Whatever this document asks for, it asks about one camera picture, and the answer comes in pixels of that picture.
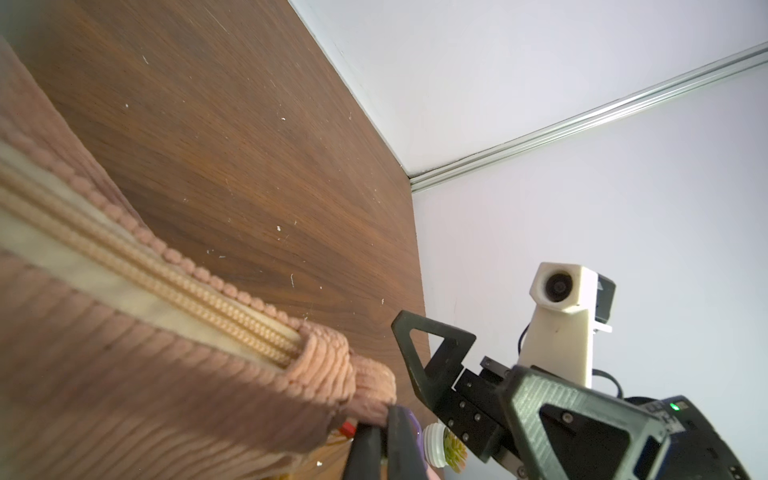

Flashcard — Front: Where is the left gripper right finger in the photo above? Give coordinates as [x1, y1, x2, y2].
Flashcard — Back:
[386, 406, 428, 480]

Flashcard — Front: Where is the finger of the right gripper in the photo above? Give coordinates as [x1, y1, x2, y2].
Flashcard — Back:
[391, 310, 476, 411]

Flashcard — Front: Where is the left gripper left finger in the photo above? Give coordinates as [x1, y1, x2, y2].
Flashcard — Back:
[342, 424, 384, 480]

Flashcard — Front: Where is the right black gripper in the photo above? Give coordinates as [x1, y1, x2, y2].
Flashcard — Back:
[433, 356, 749, 479]

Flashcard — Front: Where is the pink corduroy pencil bag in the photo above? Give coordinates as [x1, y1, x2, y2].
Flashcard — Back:
[1, 45, 396, 479]

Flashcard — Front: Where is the small succulent toy pot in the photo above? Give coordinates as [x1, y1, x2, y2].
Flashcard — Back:
[422, 423, 468, 473]

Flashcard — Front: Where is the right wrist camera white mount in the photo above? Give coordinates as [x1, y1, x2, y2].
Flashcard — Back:
[517, 262, 616, 388]

